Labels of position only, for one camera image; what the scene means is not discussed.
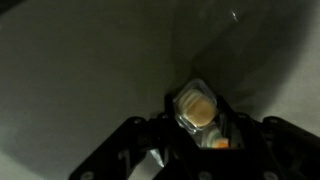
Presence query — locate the yellow object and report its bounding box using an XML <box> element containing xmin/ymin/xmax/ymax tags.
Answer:
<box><xmin>173</xmin><ymin>78</ymin><xmax>219</xmax><ymax>136</ymax></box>

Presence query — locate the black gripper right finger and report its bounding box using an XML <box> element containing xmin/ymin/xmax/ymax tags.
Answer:
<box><xmin>215</xmin><ymin>96</ymin><xmax>320</xmax><ymax>180</ymax></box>

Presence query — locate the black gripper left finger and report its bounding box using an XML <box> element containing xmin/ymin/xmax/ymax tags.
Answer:
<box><xmin>68</xmin><ymin>94</ymin><xmax>214</xmax><ymax>180</ymax></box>

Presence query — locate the orange object in clear packet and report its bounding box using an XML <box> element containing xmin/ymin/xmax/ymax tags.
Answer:
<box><xmin>199</xmin><ymin>123</ymin><xmax>232</xmax><ymax>150</ymax></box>

